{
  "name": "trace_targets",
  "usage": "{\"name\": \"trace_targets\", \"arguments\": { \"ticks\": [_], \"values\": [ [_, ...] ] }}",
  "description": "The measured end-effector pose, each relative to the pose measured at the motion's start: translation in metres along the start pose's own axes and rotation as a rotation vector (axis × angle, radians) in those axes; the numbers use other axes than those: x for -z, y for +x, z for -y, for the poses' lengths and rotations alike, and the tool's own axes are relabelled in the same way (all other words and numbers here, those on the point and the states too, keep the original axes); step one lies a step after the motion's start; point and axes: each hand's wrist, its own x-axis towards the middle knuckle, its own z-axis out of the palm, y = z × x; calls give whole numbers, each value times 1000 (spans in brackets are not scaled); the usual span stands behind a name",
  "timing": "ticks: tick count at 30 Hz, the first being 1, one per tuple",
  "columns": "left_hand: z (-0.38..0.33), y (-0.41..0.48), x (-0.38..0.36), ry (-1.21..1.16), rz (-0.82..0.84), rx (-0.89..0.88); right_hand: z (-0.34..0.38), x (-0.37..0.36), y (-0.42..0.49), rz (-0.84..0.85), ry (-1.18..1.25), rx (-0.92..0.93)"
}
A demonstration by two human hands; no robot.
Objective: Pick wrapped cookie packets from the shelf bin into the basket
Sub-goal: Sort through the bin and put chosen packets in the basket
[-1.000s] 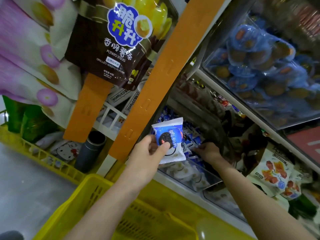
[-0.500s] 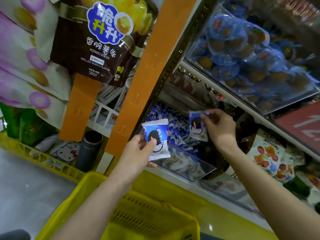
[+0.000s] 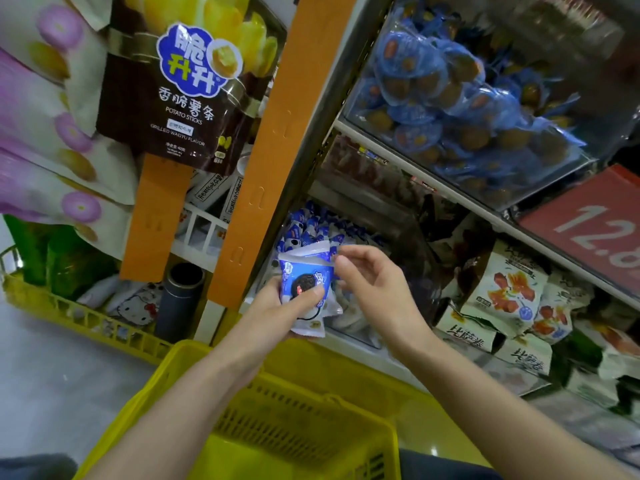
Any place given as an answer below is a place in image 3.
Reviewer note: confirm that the red price sign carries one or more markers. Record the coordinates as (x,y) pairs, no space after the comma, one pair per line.
(595,230)

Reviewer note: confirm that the grey trousers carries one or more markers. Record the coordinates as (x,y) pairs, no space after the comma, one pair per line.
(35,467)

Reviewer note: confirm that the pile of blue snack packets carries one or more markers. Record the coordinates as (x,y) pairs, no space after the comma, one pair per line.
(310,227)

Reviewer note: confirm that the black potato stick bag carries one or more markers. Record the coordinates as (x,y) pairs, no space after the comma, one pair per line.
(160,115)

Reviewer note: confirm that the clear plastic bin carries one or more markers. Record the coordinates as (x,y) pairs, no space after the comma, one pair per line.
(420,265)

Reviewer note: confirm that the orange hanging strip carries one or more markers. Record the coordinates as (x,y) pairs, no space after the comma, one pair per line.
(155,220)

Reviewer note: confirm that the row of fruit print bags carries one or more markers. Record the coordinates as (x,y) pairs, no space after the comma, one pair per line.
(510,290)

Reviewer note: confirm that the store shelf with yellow base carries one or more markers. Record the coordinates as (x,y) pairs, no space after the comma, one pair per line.
(430,415)

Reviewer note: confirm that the yellow floor basket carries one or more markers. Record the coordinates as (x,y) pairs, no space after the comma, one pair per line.
(70,317)

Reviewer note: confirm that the person's left hand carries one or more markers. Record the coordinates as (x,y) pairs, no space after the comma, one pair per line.
(262,335)

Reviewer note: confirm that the yellow plastic shopping basket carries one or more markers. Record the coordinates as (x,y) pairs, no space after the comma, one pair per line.
(250,445)

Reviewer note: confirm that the white cartoon print packet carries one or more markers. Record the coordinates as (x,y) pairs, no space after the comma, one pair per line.
(135,305)

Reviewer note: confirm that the orange shelf post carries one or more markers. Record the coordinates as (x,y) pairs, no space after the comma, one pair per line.
(275,145)

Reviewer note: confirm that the row of small brown packets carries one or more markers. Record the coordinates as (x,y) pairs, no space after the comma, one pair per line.
(370,170)

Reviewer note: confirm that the person's right forearm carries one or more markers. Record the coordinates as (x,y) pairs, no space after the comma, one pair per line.
(520,415)

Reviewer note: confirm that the green snack bags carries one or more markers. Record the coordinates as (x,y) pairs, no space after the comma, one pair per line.
(55,260)

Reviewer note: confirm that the person's left forearm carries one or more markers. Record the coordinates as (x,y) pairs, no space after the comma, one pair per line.
(160,440)

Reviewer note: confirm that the pile of blue jelly cups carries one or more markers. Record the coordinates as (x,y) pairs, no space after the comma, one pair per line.
(460,95)

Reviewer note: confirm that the blue white snack packet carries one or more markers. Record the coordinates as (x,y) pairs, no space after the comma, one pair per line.
(305,285)

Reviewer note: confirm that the white card packet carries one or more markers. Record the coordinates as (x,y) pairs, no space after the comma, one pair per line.
(208,190)

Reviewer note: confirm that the dark grey cylinder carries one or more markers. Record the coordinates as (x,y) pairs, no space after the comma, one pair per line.
(178,305)

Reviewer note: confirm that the person's right hand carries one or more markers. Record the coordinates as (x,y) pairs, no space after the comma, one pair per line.
(385,295)

